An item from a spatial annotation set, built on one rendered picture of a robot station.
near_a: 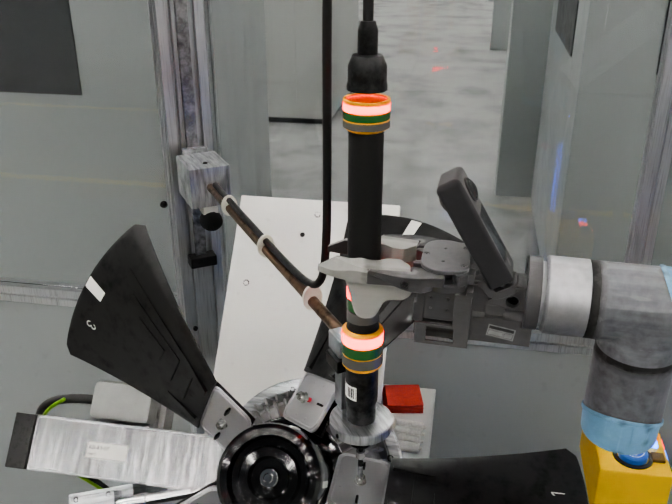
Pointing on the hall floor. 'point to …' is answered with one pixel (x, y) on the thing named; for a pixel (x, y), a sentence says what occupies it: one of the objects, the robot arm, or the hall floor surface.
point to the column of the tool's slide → (196, 307)
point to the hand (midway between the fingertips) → (335, 251)
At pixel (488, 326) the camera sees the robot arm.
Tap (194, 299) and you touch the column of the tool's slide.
